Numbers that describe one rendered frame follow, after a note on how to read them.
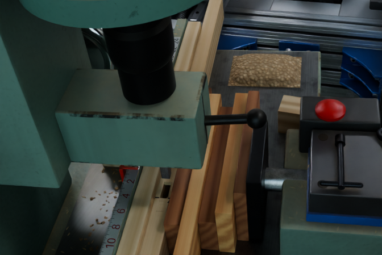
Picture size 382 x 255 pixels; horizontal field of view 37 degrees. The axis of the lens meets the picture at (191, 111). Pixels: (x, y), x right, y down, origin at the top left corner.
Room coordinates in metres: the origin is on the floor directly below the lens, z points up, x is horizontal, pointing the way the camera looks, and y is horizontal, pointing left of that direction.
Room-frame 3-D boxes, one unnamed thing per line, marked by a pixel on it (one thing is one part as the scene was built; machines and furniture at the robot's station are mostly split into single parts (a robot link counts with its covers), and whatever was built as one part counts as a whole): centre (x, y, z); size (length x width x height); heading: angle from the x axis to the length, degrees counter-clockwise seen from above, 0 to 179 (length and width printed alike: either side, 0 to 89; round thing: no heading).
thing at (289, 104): (0.53, -0.13, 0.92); 0.04 x 0.03 x 0.04; 65
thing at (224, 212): (0.44, -0.04, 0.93); 0.18 x 0.02 x 0.07; 165
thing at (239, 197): (0.44, -0.06, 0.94); 0.16 x 0.01 x 0.08; 165
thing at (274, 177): (0.40, -0.09, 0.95); 0.09 x 0.07 x 0.09; 165
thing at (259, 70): (0.65, -0.11, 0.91); 0.10 x 0.07 x 0.02; 75
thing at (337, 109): (0.42, -0.14, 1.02); 0.03 x 0.03 x 0.01
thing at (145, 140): (0.44, 0.05, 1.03); 0.14 x 0.07 x 0.09; 75
